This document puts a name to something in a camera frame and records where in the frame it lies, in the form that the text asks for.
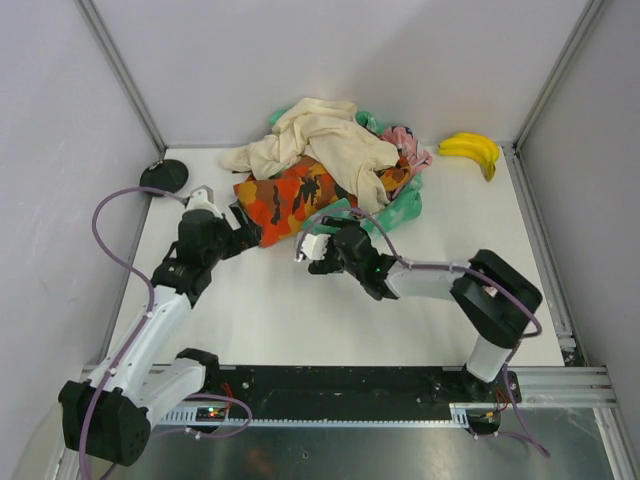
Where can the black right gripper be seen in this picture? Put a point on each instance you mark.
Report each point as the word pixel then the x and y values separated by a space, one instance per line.
pixel 331 248

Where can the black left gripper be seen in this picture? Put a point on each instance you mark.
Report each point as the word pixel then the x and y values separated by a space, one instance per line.
pixel 240 226

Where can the orange camouflage cloth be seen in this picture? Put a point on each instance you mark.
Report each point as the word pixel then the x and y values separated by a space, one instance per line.
pixel 283 205

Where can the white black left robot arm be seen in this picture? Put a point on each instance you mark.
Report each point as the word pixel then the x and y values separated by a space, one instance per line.
pixel 112 413

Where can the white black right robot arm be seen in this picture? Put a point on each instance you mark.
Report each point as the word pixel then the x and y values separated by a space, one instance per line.
pixel 499 302

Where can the green white tie-dye cloth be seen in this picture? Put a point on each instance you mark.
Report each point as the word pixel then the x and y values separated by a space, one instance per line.
pixel 323 153

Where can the cream cloth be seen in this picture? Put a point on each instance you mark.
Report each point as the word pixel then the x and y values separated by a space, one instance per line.
pixel 328 132

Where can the black round disc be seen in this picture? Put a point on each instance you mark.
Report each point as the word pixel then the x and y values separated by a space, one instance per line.
pixel 169 175

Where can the yellow banana bunch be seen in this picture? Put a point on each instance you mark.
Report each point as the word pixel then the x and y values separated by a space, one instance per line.
pixel 483 151

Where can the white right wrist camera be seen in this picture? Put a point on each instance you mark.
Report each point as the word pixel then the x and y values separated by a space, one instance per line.
pixel 312 247

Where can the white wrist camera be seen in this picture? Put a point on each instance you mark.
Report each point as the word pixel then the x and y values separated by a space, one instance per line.
pixel 312 247
pixel 202 198

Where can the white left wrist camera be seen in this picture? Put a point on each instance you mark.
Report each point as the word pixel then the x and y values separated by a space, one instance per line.
pixel 202 198

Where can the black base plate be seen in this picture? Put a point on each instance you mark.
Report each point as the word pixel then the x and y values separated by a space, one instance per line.
pixel 349 393

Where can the left aluminium corner post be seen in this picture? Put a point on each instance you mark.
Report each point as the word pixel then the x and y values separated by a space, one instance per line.
pixel 106 44

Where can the aluminium corner post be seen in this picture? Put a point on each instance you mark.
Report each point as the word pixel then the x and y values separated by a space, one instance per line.
pixel 106 44
pixel 575 42

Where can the right aluminium corner post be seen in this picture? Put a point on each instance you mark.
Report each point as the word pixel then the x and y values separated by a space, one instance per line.
pixel 575 42

